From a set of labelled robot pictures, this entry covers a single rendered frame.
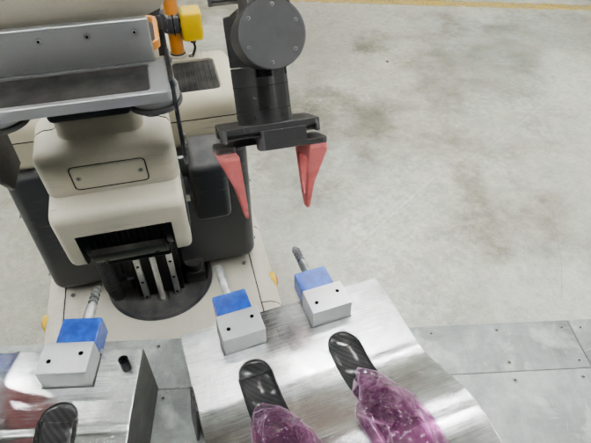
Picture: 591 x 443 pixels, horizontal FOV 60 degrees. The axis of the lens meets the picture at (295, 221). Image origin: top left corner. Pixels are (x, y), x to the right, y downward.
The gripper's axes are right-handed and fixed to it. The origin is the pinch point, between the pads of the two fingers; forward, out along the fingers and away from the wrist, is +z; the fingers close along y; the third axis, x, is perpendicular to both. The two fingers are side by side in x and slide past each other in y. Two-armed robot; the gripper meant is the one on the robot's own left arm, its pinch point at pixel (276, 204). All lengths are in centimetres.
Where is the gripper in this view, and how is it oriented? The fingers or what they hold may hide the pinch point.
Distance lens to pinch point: 56.5
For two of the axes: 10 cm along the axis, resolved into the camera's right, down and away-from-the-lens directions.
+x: -2.4, -2.7, 9.3
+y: 9.6, -1.8, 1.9
